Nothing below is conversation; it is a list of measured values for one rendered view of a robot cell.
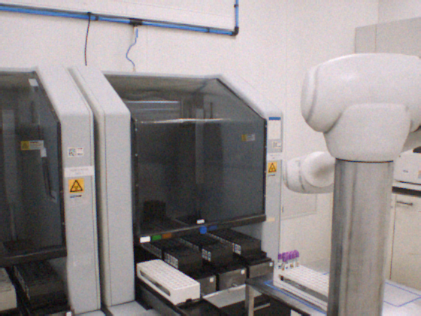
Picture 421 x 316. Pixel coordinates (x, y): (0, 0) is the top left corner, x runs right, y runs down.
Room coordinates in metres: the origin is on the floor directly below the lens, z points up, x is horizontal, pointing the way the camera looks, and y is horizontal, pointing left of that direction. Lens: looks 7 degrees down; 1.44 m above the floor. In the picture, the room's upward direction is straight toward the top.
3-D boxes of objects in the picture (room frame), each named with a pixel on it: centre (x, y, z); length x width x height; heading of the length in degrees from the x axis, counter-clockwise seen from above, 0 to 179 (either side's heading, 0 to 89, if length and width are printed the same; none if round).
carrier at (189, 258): (1.64, 0.09, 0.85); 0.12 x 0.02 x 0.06; 125
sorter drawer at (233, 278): (1.92, 0.09, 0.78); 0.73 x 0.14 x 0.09; 34
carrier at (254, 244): (1.81, -0.16, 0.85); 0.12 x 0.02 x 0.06; 123
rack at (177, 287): (1.48, 0.16, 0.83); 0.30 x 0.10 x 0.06; 34
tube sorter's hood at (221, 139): (1.88, 0.16, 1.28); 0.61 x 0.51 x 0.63; 124
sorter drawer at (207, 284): (1.83, 0.22, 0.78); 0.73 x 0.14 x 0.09; 34
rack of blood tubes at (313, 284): (1.39, -0.34, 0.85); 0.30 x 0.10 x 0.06; 32
